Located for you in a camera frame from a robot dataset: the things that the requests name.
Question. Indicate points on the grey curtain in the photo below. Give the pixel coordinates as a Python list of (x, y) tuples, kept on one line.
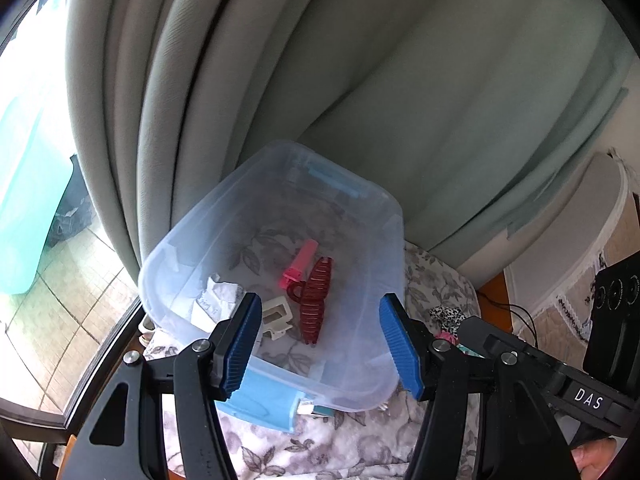
[(175, 110)]

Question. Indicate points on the white padded headboard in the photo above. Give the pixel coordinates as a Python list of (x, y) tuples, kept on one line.
[(565, 240)]

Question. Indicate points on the mint green curtain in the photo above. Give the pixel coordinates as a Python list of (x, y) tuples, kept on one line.
[(475, 110)]

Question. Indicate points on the pink hair roller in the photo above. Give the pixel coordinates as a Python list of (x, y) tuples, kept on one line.
[(300, 266)]

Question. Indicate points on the white hair claw clip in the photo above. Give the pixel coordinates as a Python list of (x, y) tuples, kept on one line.
[(275, 317)]

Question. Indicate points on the small teal box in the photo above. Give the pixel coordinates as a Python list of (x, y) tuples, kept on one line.
[(320, 410)]

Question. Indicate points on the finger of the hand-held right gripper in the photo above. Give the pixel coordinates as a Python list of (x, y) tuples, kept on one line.
[(500, 337)]

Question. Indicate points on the red hair claw clip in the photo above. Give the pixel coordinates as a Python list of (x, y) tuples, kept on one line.
[(312, 310)]

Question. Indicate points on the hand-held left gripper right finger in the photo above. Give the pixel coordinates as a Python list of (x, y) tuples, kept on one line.
[(402, 347)]

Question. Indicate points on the white paper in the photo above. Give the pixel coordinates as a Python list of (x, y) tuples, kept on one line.
[(220, 297)]

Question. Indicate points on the beige quilted mattress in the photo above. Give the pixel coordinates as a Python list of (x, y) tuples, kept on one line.
[(575, 310)]

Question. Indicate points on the teal plastic tub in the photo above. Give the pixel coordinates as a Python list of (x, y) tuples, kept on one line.
[(30, 185)]

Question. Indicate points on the clear plastic storage bin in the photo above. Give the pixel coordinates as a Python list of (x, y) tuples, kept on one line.
[(350, 310)]

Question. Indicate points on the leopard print scrunchie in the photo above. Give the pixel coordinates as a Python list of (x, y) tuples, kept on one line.
[(445, 316)]

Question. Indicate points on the black window frame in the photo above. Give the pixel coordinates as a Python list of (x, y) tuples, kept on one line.
[(85, 375)]

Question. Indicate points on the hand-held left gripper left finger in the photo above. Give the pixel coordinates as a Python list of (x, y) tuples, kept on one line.
[(240, 347)]

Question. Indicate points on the floral blanket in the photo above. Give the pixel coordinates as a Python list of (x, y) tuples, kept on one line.
[(325, 452)]

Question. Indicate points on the person's right hand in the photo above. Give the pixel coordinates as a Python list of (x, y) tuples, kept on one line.
[(595, 462)]

